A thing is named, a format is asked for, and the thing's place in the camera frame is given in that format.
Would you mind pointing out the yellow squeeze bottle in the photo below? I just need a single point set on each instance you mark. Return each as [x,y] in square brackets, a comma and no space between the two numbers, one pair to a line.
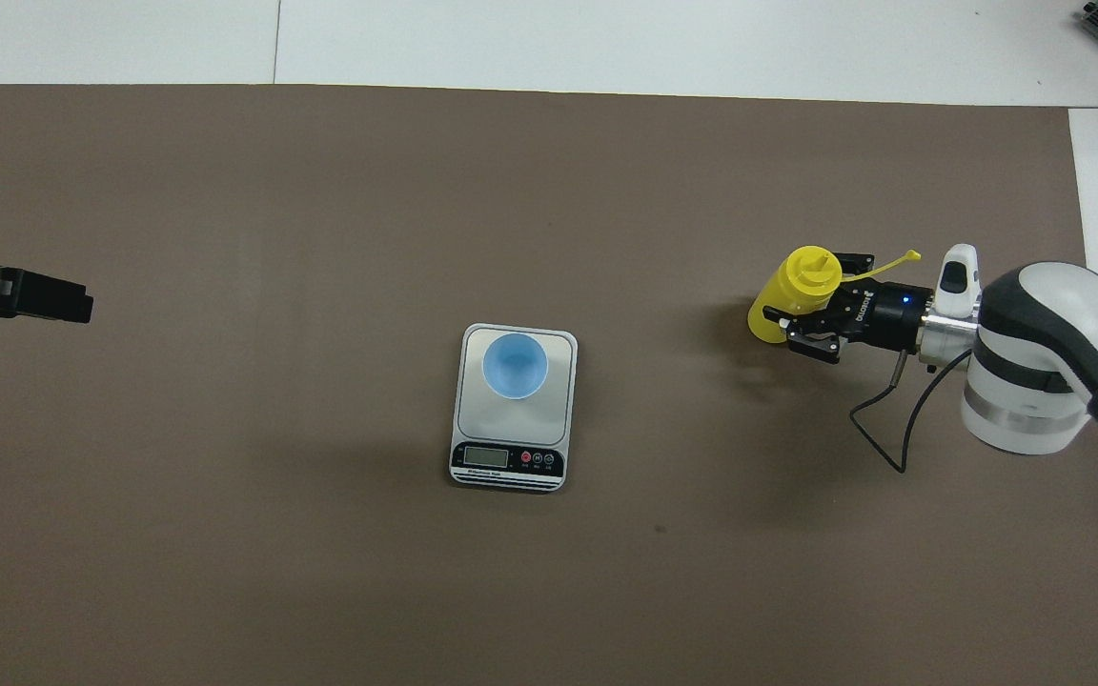
[797,286]

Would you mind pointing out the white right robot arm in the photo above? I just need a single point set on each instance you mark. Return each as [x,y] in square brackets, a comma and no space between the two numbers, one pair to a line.
[1035,381]

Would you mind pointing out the silver digital kitchen scale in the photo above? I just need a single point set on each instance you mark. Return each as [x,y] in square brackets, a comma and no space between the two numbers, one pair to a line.
[511,429]

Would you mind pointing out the brown table mat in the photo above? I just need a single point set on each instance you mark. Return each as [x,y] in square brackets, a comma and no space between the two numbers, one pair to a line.
[320,572]

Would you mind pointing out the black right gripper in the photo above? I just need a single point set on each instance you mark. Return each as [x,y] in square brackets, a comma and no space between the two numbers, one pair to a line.
[892,314]

